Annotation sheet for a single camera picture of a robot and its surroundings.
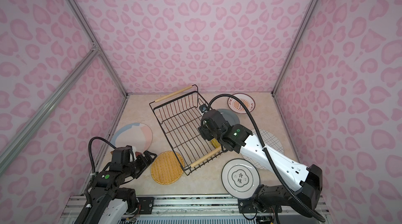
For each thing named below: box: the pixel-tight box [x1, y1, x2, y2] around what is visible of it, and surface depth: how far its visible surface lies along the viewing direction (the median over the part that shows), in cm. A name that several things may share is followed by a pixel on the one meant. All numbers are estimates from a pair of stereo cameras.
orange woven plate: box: [150, 150, 185, 186], surface depth 85 cm
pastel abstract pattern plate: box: [110, 122, 154, 155], surface depth 100 cm
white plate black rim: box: [220, 158, 261, 199], surface depth 82 cm
